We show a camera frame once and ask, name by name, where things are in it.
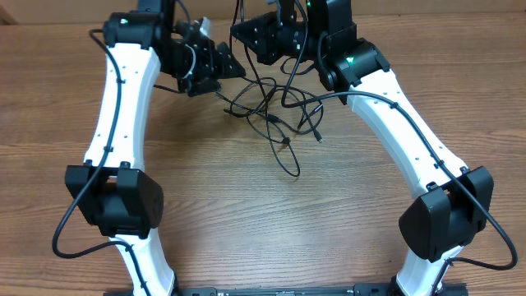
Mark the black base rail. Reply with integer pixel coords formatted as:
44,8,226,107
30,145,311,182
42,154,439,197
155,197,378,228
102,282,469,296

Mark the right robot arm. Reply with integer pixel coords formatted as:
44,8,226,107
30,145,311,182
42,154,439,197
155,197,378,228
230,1,494,295

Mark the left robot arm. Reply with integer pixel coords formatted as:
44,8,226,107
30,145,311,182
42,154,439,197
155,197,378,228
65,1,245,295

